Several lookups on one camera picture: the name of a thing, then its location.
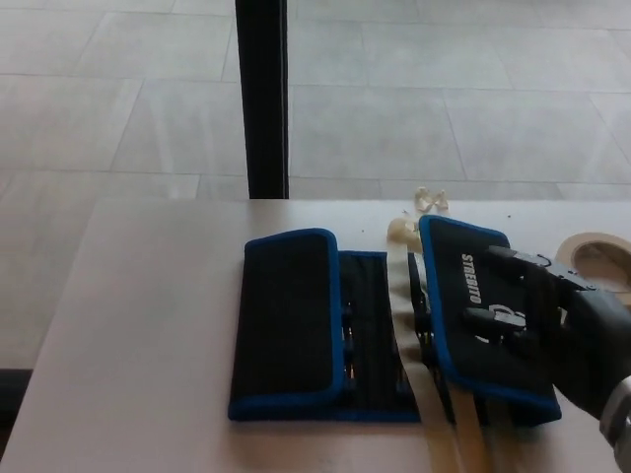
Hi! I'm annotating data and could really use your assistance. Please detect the crumpled beige tape strip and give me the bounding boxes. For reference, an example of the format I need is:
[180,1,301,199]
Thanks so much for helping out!
[411,186,494,473]

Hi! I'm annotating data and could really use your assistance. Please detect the beige masking tape roll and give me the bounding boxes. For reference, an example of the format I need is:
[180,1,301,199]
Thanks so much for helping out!
[554,231,631,297]

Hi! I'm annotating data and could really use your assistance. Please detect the wide beige tape strip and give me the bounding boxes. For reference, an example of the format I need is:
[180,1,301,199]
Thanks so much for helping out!
[386,218,460,473]

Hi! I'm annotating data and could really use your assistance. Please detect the black vertical post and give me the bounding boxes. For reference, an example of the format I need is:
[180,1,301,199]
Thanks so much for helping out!
[234,0,291,200]

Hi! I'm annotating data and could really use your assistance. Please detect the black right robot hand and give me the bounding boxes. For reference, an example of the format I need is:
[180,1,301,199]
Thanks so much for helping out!
[460,244,631,421]

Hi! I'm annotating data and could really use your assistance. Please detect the black blue-trimmed fabric toolkit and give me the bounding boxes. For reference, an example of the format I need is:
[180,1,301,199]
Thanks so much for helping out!
[227,214,563,424]

